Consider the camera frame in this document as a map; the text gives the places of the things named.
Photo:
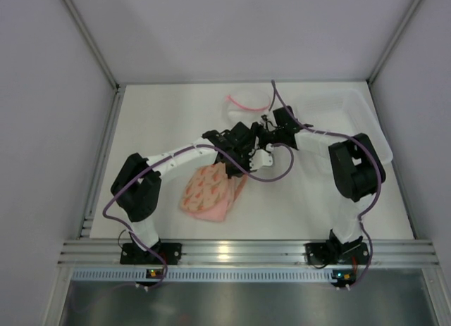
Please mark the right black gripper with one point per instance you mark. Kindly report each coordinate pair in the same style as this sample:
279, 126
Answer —
266, 138

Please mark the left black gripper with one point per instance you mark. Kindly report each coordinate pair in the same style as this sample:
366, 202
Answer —
238, 160

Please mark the white mesh laundry bag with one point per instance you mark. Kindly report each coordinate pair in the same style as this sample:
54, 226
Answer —
246, 105

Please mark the floral orange bra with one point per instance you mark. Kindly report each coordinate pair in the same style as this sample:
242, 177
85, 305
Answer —
207, 189

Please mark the pink cloth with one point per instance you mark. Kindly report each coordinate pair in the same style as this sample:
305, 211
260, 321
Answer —
218, 208

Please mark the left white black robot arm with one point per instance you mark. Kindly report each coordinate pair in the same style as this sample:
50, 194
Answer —
137, 187

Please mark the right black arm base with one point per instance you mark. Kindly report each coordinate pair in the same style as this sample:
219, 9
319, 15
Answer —
333, 252

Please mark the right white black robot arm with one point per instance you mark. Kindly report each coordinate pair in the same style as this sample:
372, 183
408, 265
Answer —
356, 168

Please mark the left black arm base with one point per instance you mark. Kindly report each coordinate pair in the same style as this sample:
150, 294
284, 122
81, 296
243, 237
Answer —
132, 254

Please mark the clear plastic bin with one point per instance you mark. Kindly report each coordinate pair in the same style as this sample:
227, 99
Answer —
345, 111

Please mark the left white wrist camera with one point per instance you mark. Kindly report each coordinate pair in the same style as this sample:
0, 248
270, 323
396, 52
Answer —
260, 159

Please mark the slotted grey cable duct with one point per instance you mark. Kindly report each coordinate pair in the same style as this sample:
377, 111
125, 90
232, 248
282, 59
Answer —
211, 275

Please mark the aluminium front rail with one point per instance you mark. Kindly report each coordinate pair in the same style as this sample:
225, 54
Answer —
285, 253

